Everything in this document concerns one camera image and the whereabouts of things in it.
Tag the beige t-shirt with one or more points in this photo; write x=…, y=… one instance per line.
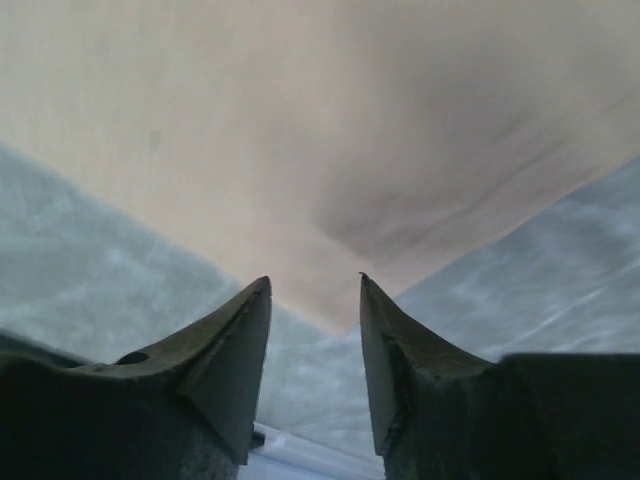
x=312, y=140

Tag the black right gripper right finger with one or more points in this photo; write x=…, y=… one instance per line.
x=439, y=412

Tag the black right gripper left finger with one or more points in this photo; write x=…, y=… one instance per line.
x=181, y=408

